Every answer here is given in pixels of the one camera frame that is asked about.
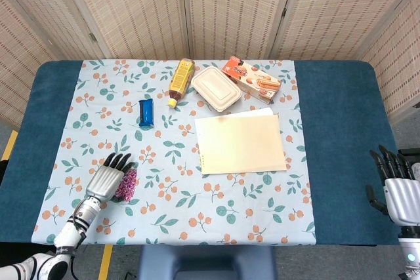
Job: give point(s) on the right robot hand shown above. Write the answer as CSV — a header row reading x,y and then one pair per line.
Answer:
x,y
403,201

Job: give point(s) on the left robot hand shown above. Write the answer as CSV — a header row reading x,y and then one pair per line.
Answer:
x,y
105,183

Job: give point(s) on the pink patterned packet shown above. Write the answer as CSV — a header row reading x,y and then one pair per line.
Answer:
x,y
128,183

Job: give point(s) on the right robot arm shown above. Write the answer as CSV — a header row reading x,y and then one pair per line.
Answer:
x,y
410,253

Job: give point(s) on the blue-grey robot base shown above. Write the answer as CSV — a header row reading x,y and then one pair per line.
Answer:
x,y
206,260

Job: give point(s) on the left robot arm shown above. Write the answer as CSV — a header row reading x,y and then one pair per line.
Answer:
x,y
69,231

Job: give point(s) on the black equipment box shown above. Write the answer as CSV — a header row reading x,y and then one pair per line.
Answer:
x,y
411,153

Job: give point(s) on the yellow floor tape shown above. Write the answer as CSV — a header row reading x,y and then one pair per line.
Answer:
x,y
105,262
10,145

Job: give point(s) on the floral tablecloth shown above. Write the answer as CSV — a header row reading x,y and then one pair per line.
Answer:
x,y
183,194

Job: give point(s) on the blue snack pack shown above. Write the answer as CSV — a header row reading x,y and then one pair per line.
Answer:
x,y
146,112

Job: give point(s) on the teal table cover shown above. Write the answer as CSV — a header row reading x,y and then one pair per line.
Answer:
x,y
344,129

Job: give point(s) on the tea bottle with yellow label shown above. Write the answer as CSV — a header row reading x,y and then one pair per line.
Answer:
x,y
180,80

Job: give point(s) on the woven folding screen panel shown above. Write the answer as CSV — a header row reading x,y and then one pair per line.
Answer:
x,y
400,63
138,8
19,47
233,8
49,4
334,8

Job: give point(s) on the brass screen hinge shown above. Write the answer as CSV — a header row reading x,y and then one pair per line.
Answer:
x,y
283,11
94,37

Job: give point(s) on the beige lidded lunch box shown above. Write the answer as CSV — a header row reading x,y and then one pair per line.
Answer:
x,y
216,88

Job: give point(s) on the white paper sheets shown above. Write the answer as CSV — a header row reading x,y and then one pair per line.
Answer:
x,y
259,111

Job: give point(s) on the orange biscuit box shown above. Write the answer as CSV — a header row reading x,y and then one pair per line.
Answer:
x,y
252,78

